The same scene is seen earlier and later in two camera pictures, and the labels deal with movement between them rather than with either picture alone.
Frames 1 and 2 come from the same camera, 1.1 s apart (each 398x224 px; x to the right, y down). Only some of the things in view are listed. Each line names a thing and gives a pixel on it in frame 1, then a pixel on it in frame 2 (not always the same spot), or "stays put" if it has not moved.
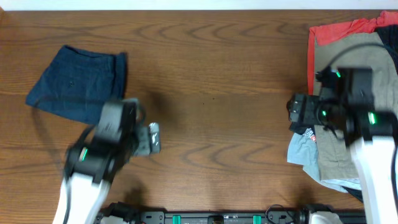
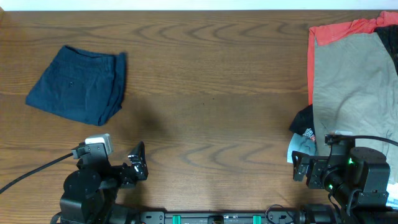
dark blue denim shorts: x=77 y=81 stays put
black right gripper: x=294 y=109 -> x=311 y=170
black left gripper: x=142 y=140 -> x=129 y=173
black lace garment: x=388 y=35 stays put
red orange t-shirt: x=323 y=33 stays put
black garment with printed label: x=308 y=130 stays put
